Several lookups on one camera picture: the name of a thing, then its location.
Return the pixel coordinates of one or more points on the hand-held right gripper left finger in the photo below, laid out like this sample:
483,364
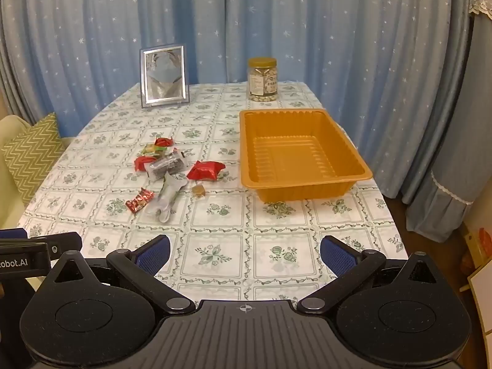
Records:
153,255

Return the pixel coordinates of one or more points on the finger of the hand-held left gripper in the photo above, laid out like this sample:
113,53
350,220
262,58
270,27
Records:
13,233
63,244

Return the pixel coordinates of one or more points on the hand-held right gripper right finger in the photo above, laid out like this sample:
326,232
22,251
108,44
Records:
338,255

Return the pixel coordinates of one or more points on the red striped candy bar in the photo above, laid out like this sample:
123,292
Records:
140,200

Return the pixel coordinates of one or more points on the white clear snack packet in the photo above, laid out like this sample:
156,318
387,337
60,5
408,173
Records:
165,196

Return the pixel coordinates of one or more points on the small brown candy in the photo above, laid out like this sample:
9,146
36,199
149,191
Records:
198,191

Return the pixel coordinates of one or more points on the red twist-wrapped candy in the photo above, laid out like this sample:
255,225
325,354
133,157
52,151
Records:
143,163

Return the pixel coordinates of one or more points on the large red snack packet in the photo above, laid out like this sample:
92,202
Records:
205,170

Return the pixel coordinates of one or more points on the yellow green candy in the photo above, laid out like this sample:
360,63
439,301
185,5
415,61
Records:
150,149

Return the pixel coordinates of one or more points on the orange plastic tray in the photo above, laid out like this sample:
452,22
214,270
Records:
292,153

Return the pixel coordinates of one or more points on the glossy red candy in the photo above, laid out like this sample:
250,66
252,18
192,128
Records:
164,142

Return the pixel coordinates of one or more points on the cream sofa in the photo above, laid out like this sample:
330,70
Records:
9,188

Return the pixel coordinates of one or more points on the green zigzag pillow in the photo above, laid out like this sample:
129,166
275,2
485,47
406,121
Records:
30,153

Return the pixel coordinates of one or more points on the floral tablecloth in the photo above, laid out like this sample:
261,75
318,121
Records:
230,215

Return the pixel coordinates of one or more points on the yellow cardboard box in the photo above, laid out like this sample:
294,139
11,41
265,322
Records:
478,246

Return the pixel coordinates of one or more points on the white panel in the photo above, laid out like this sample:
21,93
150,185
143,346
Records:
482,299

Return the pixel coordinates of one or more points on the blue lace-trimmed furniture cover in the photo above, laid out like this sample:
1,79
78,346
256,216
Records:
453,130

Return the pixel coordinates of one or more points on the nut jar with yellow lid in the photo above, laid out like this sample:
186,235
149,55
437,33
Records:
262,82

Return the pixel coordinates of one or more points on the blue star curtain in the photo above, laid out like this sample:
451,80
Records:
307,27

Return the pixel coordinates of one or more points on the silver picture frame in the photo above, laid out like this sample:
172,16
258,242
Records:
163,73

